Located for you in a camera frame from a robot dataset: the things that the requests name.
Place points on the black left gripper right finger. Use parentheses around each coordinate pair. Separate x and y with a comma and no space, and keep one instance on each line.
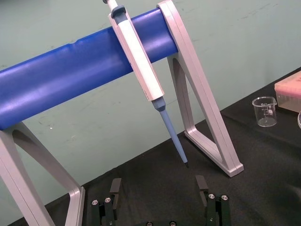
(217,209)

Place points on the blue and grey pipette stand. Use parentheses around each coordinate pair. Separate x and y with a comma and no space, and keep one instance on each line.
(70,75)

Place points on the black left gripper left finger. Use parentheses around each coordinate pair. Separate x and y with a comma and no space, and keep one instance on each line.
(107,212)

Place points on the white and blue pipette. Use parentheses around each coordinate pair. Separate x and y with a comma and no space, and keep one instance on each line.
(138,66)

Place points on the small clear glass beaker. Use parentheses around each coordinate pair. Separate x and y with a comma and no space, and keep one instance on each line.
(265,118)

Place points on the clear glass vessel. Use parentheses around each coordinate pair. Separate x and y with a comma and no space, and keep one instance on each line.
(299,120)

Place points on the black table cloth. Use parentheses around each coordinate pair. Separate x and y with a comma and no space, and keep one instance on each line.
(258,179)

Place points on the translucent pipette tip box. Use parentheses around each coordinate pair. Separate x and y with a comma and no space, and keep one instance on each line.
(289,99)

